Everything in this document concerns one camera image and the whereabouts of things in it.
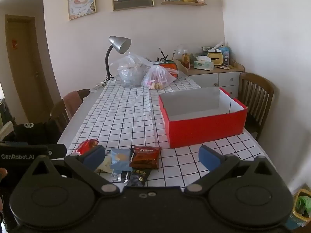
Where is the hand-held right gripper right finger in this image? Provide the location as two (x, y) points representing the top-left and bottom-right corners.
(183, 145), (282, 196)

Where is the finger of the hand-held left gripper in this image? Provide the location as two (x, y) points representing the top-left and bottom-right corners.
(47, 144), (67, 159)

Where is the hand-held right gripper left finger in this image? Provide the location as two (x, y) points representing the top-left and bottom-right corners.
(23, 145), (121, 196)

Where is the cream snack packet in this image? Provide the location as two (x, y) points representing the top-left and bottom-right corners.
(95, 155), (112, 173)

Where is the red snack packet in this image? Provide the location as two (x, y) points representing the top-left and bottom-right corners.
(76, 139), (100, 156)

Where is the light blue snack packet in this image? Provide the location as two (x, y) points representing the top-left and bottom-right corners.
(110, 148), (133, 174)

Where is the red cardboard box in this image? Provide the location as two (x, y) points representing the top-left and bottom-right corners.
(158, 87), (248, 149)

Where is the black snack packet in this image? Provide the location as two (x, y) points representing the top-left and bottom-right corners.
(125, 170), (151, 187)

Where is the brown snack packet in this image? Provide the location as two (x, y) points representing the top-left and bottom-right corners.
(130, 146), (162, 170)

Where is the black jacket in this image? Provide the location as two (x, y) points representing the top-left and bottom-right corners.
(2, 120), (64, 146)

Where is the brown wooden chair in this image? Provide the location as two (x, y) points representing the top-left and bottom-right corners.
(50, 89), (91, 129)
(238, 72), (274, 141)

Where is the checked white tablecloth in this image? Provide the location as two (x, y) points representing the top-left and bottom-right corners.
(66, 74), (277, 190)

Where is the pink cloth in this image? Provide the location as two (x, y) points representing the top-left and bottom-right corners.
(63, 90), (84, 120)

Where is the white wooden cabinet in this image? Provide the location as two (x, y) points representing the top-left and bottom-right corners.
(175, 59), (245, 100)

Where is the clear plastic bag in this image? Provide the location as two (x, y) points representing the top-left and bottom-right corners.
(110, 52), (156, 88)

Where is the brown wooden door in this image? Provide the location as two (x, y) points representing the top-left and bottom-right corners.
(5, 15), (49, 124)

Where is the green tissue box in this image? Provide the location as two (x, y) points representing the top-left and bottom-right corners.
(194, 56), (214, 71)

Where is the pink plastic bag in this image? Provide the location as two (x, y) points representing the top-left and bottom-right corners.
(141, 64), (179, 91)

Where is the orange storage container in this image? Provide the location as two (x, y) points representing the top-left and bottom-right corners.
(155, 62), (178, 74)

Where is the yellow tissue holder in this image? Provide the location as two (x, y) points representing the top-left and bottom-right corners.
(207, 51), (225, 66)

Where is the waste basket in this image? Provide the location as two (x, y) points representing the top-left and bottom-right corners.
(287, 189), (311, 230)

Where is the blue packaged item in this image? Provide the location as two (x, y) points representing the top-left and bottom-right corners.
(220, 46), (232, 66)

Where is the black brush stand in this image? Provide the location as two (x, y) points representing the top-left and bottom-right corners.
(157, 48), (169, 62)

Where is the clear glass jar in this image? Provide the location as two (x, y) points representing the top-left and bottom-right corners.
(176, 44), (195, 61)

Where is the grey desk lamp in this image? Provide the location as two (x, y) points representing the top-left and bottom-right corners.
(103, 36), (132, 83)

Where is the framed food picture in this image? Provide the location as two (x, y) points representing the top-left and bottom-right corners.
(67, 0), (97, 20)

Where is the wooden wall shelf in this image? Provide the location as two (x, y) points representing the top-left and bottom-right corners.
(161, 0), (208, 6)

